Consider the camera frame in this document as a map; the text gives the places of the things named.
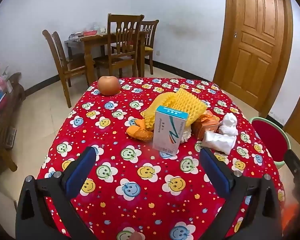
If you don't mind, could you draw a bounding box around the dark wooden bench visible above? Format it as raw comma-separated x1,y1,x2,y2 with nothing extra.
0,72,26,172

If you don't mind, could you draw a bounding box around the brown apple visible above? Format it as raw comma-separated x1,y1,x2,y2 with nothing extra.
97,75,121,96

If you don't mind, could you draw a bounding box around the orange snack packet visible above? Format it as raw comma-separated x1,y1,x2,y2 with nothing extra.
191,110,220,140

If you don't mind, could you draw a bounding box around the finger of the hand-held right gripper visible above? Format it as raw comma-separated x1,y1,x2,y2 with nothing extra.
284,149,300,180

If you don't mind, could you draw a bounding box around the white and teal medicine box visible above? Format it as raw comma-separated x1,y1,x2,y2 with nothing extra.
152,105,189,156

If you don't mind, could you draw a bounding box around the red smiley flower tablecloth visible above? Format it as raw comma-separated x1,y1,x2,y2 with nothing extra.
36,77,285,240

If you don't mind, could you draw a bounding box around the red basin with green rim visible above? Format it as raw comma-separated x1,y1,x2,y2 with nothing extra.
249,117,294,169

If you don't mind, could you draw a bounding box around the wooden dining chair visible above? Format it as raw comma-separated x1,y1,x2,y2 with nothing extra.
111,20,160,75
94,14,144,80
42,29,96,108

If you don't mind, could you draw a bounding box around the wooden dining table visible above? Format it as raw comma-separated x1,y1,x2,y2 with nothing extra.
65,31,147,86

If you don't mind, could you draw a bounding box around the grey flat scale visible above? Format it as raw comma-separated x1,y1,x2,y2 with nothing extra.
6,127,17,147

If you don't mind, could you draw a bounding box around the orange peel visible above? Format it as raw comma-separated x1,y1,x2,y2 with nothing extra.
126,119,154,140

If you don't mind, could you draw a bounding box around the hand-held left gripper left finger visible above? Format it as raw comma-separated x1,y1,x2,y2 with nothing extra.
15,146,100,240

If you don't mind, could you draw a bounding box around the yellow foam fruit net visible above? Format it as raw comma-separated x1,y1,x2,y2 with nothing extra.
143,92,177,131
174,87,207,128

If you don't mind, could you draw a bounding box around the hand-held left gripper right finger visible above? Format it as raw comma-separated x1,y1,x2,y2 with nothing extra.
199,147,284,240

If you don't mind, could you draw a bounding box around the white plastic wrapper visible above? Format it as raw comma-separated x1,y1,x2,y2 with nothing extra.
202,130,237,155

